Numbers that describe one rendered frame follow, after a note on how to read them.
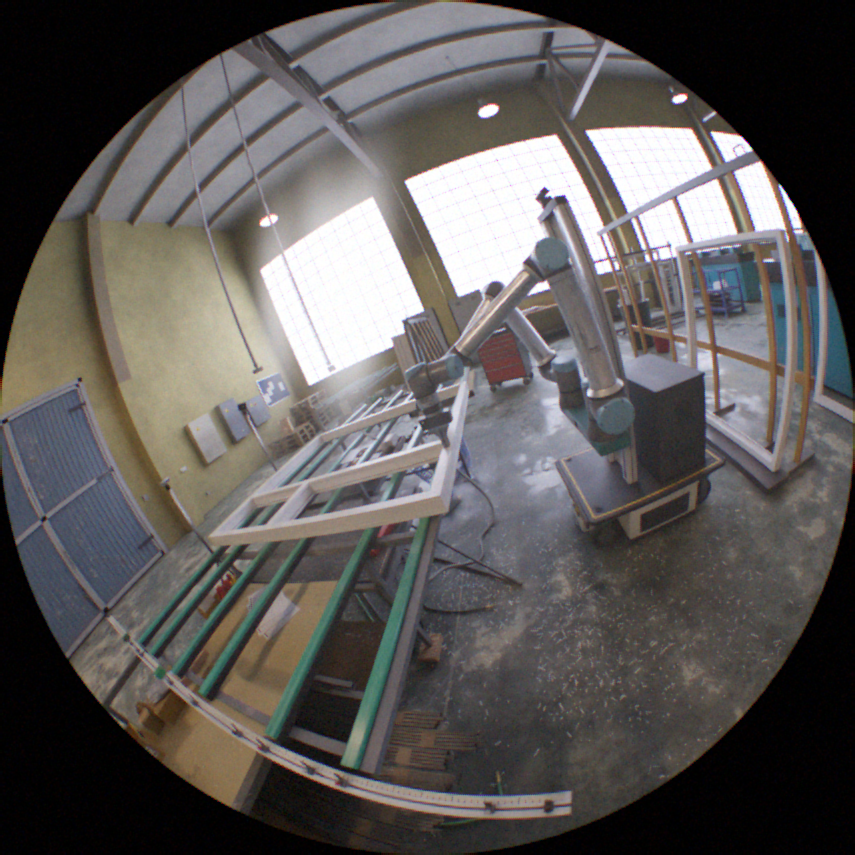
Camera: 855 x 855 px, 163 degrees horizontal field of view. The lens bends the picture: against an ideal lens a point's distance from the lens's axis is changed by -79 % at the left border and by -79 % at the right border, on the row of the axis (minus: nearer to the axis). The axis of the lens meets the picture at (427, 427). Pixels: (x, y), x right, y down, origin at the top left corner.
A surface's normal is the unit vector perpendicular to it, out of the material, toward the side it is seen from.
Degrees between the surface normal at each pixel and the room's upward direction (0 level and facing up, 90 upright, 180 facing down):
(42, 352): 90
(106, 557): 90
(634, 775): 0
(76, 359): 90
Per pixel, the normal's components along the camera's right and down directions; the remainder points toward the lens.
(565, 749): -0.38, -0.88
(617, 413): -0.22, 0.48
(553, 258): -0.33, 0.29
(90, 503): 0.91, -0.30
